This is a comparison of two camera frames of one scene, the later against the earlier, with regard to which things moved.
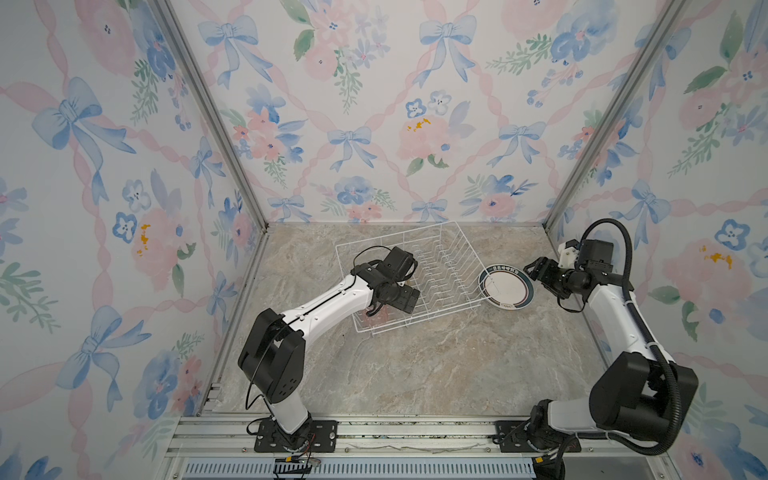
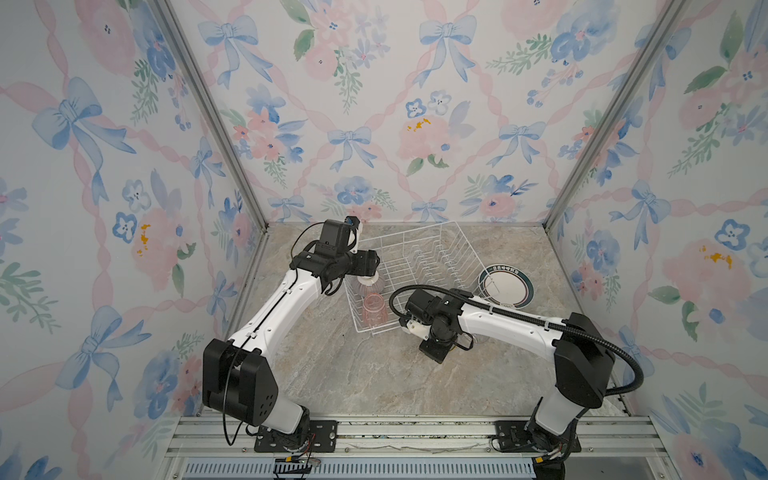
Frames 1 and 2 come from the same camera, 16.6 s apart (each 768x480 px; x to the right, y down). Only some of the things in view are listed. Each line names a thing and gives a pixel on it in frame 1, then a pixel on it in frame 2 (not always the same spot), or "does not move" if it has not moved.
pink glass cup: x=379 y=318 does not move
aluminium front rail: x=224 y=448 does not move
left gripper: x=404 y=302 to x=367 y=260
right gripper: x=543 y=271 to x=434 y=355
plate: x=506 y=287 does not move
